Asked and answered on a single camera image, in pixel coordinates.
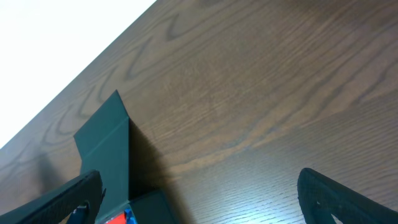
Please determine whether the black box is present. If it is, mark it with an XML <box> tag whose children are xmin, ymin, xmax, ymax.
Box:
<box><xmin>74</xmin><ymin>91</ymin><xmax>178</xmax><ymax>224</ymax></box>

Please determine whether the red candy bag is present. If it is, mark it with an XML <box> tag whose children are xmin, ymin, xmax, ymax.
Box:
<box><xmin>105</xmin><ymin>213</ymin><xmax>126</xmax><ymax>224</ymax></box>

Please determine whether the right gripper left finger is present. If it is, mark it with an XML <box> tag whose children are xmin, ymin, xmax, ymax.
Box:
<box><xmin>1</xmin><ymin>170</ymin><xmax>103</xmax><ymax>224</ymax></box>

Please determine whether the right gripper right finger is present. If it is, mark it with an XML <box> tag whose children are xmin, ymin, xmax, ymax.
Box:
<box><xmin>297</xmin><ymin>168</ymin><xmax>397</xmax><ymax>224</ymax></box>

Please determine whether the blue cookie pack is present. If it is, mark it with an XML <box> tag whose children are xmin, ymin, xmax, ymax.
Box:
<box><xmin>124</xmin><ymin>208</ymin><xmax>137</xmax><ymax>224</ymax></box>

